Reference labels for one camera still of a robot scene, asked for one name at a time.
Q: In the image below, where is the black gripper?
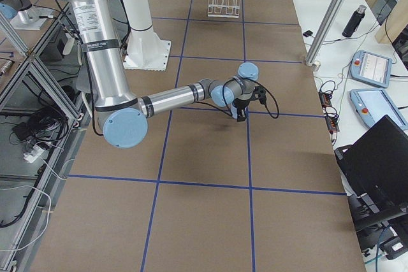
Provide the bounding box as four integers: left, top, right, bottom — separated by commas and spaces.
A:
232, 99, 251, 122

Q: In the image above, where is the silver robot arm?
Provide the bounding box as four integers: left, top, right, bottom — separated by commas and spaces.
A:
65, 0, 261, 148
1, 0, 45, 31

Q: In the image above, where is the orange black USB hub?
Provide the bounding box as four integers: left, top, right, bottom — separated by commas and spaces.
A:
318, 90, 340, 134

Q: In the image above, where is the small black device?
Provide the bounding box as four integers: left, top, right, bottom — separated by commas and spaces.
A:
302, 30, 313, 37

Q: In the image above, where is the near blue teach pendant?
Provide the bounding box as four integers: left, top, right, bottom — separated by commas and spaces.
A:
349, 89, 407, 131

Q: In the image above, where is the blue teach pendant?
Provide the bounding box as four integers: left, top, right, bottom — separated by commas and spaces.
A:
349, 89, 407, 131
350, 50, 393, 88

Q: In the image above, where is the far blue teach pendant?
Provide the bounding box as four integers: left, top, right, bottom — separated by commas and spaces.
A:
350, 50, 393, 88

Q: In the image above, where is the black laptop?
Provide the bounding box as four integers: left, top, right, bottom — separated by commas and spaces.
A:
335, 115, 407, 235

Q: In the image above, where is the black water bottle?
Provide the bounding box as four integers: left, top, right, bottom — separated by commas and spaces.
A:
342, 4, 367, 38

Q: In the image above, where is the white power adapter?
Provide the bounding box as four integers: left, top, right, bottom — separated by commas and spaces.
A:
23, 147, 45, 164

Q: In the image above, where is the white wire cup rack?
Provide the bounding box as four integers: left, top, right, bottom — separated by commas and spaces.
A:
207, 0, 242, 18

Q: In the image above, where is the white central robot pedestal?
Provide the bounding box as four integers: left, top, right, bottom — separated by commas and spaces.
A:
122, 0, 171, 71

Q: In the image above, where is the aluminium frame post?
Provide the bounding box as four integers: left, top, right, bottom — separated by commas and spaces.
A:
305, 0, 345, 71

